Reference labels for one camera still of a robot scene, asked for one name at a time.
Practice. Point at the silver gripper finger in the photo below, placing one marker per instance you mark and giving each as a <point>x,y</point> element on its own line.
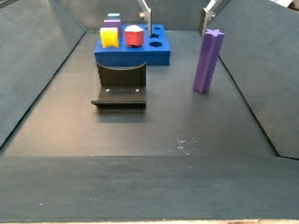
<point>207,15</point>
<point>146,15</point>

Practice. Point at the purple star-shaped block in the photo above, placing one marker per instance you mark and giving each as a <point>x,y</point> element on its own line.
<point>210,51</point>

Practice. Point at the blue shape sorter board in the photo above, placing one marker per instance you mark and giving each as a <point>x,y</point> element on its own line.
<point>154,53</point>

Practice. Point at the red pentagon block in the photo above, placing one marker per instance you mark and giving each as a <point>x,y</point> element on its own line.
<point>134,35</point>

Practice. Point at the light blue block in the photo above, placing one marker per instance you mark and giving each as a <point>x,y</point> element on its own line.
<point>114,15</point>

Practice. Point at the purple square block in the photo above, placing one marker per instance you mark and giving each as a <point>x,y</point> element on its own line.
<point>114,23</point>

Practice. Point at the yellow arch block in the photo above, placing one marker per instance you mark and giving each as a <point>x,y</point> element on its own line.
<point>109,37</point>

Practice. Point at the black curved stand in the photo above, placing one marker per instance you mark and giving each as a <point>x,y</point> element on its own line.
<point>122,86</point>

